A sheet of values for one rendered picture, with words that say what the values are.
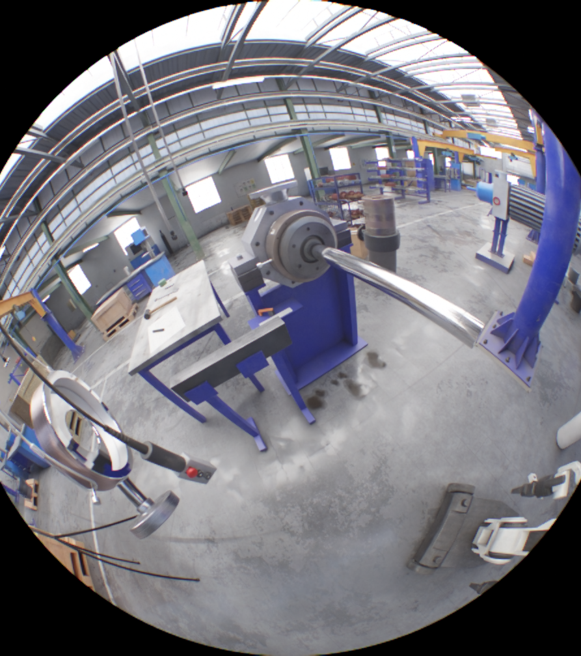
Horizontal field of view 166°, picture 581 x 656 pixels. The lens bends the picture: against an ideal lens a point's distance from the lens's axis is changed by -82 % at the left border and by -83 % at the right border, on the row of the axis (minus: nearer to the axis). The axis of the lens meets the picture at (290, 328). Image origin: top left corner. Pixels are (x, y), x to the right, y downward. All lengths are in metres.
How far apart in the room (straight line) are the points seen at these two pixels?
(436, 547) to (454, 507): 0.25
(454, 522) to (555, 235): 1.89
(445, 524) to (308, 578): 0.86
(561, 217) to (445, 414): 1.70
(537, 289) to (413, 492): 1.75
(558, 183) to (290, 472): 2.72
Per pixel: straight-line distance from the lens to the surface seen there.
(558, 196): 1.90
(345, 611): 1.73
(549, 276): 1.97
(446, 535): 1.42
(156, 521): 0.60
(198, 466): 0.58
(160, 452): 0.49
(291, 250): 0.91
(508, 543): 1.07
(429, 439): 1.56
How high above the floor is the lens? 1.43
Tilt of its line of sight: 41 degrees down
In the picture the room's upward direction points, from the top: 20 degrees counter-clockwise
